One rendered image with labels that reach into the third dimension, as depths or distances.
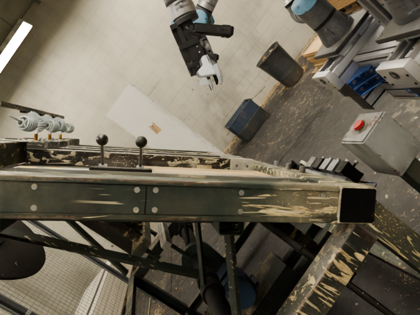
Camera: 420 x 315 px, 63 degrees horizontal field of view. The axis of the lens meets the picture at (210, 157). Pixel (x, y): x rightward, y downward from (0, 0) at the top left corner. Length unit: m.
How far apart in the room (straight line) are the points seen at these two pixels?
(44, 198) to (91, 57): 5.91
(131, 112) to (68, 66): 2.03
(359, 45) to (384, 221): 0.77
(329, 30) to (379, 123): 0.59
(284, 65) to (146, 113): 2.29
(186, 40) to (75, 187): 0.49
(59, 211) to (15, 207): 0.10
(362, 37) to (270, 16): 5.41
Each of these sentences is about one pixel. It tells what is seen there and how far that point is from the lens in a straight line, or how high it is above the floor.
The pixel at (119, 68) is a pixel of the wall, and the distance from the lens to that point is 6.66.
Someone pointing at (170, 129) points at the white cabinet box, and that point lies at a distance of 5.19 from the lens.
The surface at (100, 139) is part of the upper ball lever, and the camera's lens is 1.10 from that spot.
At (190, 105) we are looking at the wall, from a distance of 6.58.
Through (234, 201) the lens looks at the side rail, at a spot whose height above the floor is 1.14.
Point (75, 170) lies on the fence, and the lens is 1.16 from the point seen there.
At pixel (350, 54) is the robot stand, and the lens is 1.58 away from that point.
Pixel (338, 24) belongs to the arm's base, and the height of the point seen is 1.08.
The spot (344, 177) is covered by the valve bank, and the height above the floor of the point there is 0.74.
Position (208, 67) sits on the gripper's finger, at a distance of 0.97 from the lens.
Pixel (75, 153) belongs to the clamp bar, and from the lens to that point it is 1.70.
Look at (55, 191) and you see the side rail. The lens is 0.93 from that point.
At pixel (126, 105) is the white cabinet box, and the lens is 5.22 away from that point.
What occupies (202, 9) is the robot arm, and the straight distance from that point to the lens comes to 1.54.
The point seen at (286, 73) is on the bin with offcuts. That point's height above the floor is 0.23.
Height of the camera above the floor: 1.44
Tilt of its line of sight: 11 degrees down
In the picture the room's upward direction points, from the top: 53 degrees counter-clockwise
